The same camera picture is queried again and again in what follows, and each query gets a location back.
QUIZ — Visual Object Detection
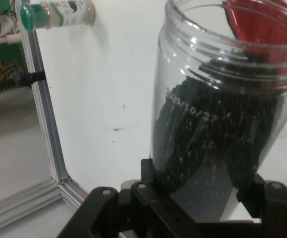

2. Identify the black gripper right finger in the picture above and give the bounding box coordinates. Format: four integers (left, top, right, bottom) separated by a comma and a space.
234, 173, 287, 238

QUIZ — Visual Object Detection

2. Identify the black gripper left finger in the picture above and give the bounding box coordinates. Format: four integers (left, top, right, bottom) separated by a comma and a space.
56, 158, 174, 238

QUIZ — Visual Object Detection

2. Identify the clear jar with black seeds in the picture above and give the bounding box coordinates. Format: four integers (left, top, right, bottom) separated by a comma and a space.
149, 0, 287, 222

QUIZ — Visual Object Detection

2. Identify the checkered woven mat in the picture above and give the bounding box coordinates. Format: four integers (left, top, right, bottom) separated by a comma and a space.
0, 59, 28, 101

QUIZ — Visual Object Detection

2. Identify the red bowl with black rim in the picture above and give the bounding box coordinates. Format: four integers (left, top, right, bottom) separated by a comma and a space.
222, 0, 287, 84

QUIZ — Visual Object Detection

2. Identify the green-capped spice bottle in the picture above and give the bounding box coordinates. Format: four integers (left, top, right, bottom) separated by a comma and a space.
19, 0, 96, 32

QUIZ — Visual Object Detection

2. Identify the long aluminium frame rail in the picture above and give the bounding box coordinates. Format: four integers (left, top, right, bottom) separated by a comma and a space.
58, 180, 91, 208

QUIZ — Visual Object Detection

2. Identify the aluminium frame post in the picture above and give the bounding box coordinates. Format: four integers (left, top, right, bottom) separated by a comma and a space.
0, 177, 65, 224

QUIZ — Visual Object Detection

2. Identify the short aluminium frame rail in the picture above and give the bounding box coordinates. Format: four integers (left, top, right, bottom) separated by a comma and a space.
20, 29, 72, 186

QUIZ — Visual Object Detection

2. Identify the white tube frame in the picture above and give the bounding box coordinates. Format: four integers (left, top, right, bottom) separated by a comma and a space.
0, 14, 23, 49

